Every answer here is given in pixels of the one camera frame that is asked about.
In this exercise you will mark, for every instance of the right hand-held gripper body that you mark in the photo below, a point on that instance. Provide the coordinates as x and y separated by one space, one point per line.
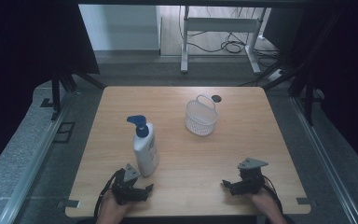
251 177

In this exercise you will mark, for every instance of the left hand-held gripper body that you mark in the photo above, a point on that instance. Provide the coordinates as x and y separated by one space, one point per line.
125 189

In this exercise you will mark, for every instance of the person's left hand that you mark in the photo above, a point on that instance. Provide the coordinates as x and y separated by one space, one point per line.
113 210

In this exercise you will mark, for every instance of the person's right hand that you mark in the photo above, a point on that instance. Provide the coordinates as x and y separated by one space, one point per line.
264 202

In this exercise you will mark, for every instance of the white pump bottle blue cap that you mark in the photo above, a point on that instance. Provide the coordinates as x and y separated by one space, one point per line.
145 149

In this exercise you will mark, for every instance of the white plastic mesh basket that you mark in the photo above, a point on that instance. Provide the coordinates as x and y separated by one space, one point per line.
200 119

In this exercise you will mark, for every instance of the dark round table grommet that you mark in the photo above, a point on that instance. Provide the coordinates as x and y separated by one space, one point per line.
216 99

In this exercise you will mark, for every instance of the black metal stand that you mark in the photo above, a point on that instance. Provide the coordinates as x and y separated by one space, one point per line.
308 99
56 93

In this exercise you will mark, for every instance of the white power strip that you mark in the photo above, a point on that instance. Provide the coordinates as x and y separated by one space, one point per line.
276 74

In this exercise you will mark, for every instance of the black curtain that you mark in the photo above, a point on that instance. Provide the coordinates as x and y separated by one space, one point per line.
348 62
21 62

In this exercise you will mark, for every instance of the dark monitor panel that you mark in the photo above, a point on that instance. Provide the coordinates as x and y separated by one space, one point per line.
282 29

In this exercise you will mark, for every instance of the black table edge bracket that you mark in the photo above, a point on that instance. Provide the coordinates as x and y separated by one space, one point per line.
306 201

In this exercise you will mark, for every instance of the aluminium rail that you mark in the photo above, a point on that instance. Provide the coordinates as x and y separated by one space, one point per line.
326 155
31 174

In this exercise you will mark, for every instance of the white metal desk frame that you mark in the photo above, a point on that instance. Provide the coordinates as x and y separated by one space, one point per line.
220 24

